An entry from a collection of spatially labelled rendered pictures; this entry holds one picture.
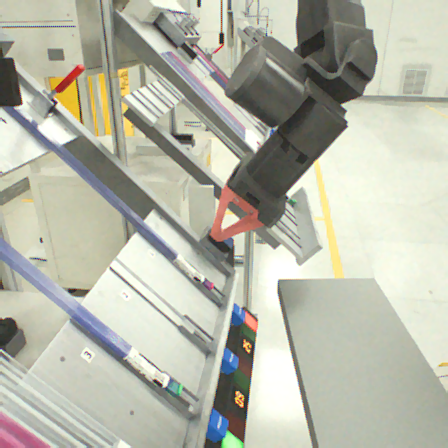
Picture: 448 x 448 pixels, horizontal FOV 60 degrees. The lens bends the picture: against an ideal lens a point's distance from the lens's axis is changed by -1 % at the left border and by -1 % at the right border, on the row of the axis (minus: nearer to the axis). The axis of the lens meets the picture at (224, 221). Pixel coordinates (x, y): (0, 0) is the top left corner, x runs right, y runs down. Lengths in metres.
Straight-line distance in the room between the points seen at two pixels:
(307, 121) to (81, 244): 1.52
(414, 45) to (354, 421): 7.88
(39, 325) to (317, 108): 0.68
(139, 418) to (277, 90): 0.37
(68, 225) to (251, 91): 1.51
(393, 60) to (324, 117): 7.86
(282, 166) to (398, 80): 7.92
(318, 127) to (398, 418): 0.49
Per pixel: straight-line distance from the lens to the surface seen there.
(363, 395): 0.75
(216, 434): 0.55
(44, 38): 1.64
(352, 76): 0.44
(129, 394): 0.48
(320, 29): 0.47
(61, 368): 0.45
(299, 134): 0.42
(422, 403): 0.77
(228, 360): 0.61
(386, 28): 8.21
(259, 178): 0.43
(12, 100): 0.44
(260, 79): 0.38
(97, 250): 1.82
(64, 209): 1.79
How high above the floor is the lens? 1.14
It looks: 26 degrees down
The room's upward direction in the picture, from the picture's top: straight up
